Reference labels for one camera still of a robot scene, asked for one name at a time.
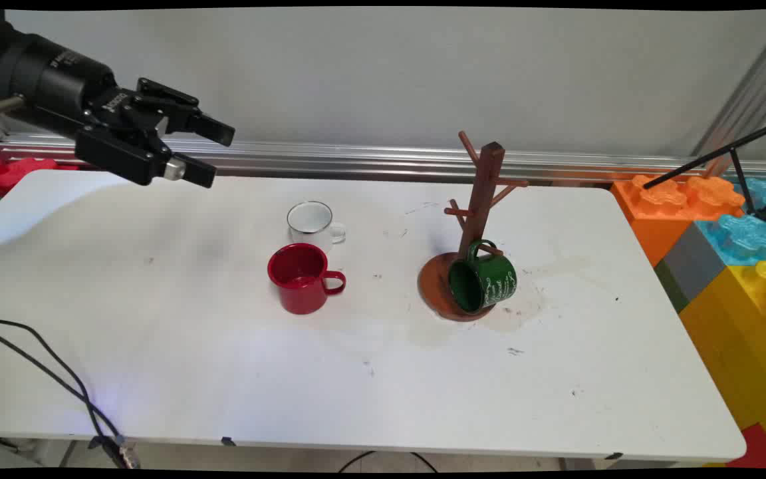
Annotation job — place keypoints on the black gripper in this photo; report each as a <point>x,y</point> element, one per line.
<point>57,80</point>

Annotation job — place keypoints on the green enamel mug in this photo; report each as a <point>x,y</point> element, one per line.
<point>496,279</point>

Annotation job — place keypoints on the red enamel mug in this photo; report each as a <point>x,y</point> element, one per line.
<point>300,293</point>

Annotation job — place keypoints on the brown wooden mug tree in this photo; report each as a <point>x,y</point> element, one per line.
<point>486,193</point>

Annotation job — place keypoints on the orange toy block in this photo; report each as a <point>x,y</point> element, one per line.
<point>655,226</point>

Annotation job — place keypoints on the dark green toy block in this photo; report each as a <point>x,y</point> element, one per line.
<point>672,286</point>

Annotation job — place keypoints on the black tripod stand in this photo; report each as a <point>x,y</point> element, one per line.
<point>702,158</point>

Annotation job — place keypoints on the grey toy block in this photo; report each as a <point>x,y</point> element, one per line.
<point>692,263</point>

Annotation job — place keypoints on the light blue translucent toy block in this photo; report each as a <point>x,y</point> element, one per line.
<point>749,243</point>

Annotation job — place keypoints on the yellow toy block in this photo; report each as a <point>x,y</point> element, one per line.
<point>735,346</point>

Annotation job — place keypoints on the large red toy block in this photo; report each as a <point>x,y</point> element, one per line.
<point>759,449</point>

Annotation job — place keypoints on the aluminium rail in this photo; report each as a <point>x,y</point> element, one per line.
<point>356,159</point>

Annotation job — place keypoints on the aluminium diagonal post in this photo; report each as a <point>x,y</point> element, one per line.
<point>755,86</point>

